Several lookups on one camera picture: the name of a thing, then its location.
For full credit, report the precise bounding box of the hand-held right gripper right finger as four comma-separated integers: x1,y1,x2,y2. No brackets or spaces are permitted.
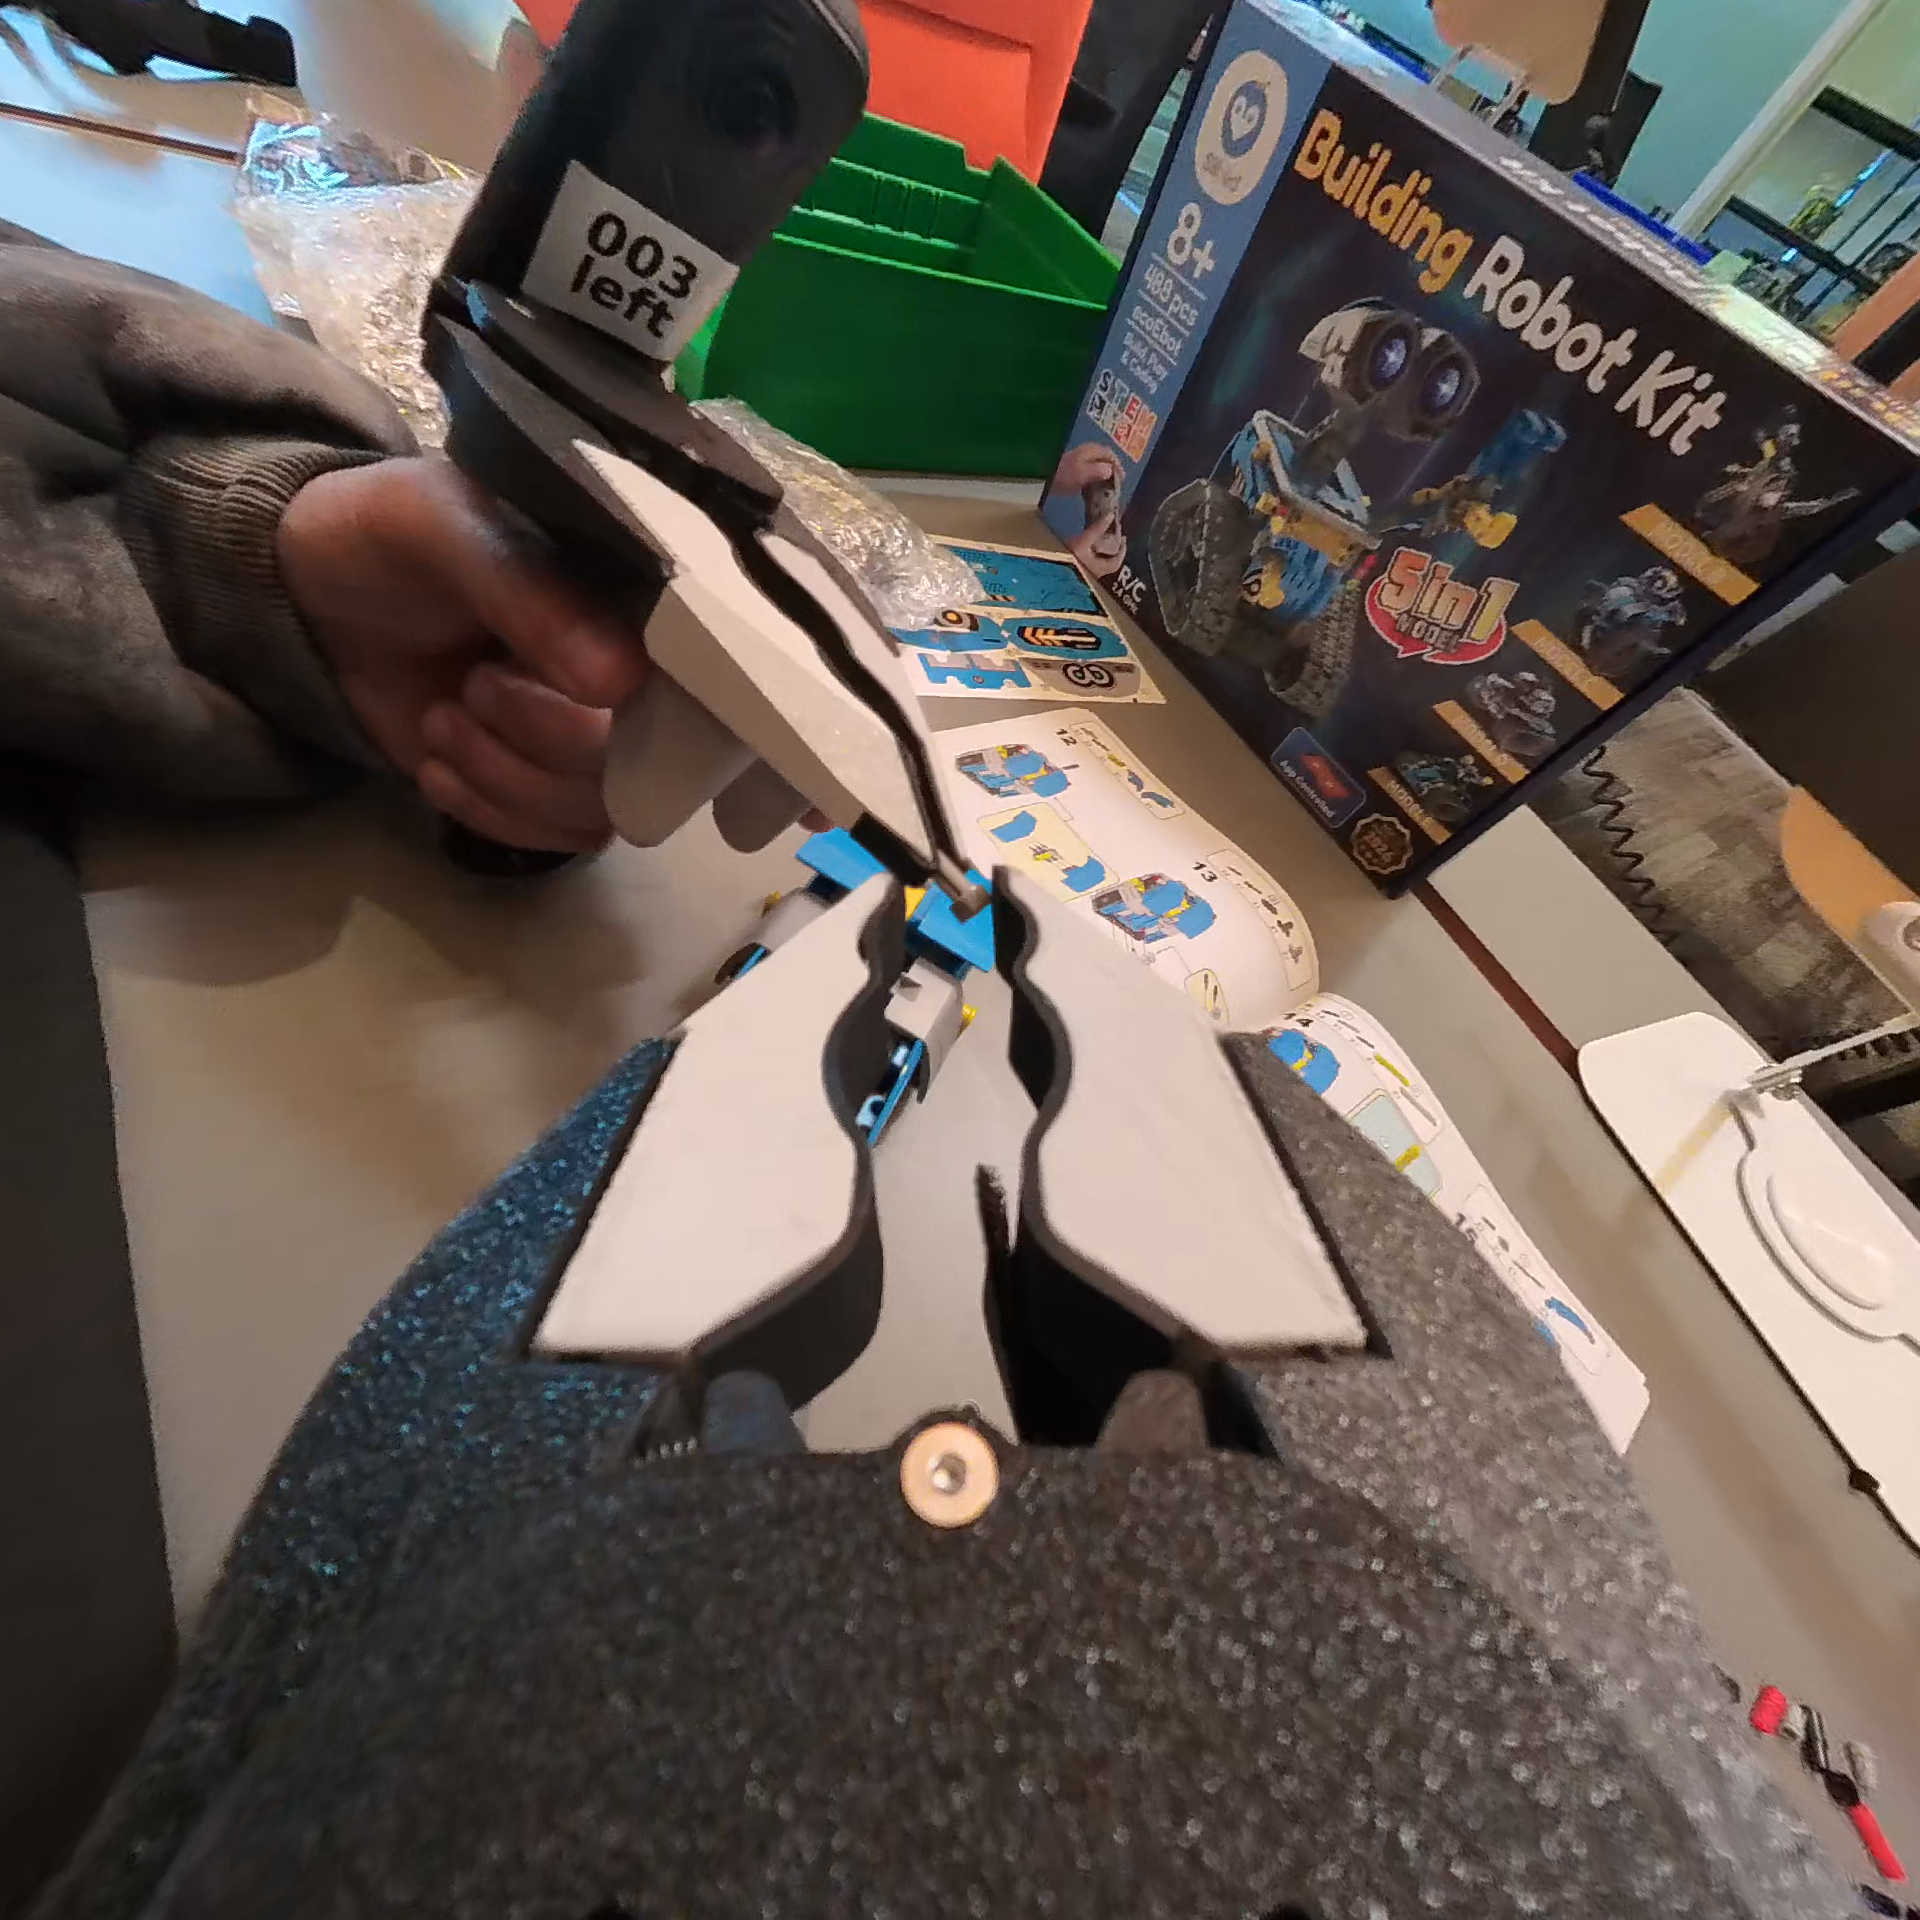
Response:
994,867,1372,1362

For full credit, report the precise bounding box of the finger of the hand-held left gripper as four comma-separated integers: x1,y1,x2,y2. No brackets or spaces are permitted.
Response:
747,502,994,915
575,439,939,871

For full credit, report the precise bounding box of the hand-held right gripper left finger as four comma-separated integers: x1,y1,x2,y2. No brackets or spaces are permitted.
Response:
534,875,905,1374

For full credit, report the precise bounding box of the partly built blue toy robot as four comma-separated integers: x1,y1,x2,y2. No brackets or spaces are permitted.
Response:
717,825,1002,1149

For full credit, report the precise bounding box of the pile of toy building pieces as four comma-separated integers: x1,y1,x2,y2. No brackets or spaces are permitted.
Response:
1749,1680,1920,1884

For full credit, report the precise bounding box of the person's left forearm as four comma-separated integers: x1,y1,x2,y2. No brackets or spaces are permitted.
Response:
0,224,426,818

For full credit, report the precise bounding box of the grey desk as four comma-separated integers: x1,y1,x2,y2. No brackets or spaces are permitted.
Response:
0,74,1920,1920

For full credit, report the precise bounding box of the person's left hand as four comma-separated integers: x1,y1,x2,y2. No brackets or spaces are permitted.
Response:
274,452,830,860

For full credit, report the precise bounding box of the blue sticker sheet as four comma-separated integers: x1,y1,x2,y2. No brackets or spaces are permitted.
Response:
884,536,1167,707

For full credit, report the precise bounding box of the green plastic bin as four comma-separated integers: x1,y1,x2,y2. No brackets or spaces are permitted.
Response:
673,113,1122,482

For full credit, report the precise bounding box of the instruction booklet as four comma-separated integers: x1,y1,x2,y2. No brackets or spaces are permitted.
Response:
930,707,1651,1453

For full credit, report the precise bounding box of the red plastic bin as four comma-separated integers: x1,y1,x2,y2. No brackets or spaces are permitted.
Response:
517,0,1096,179

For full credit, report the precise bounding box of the crumpled clear plastic bag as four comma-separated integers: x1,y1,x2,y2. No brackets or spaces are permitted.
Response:
233,118,980,637

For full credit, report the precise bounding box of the dark blue kit box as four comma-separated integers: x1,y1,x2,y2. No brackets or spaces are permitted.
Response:
1041,0,1920,900

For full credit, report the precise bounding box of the dark brown board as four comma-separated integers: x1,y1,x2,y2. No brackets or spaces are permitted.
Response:
1692,518,1920,841

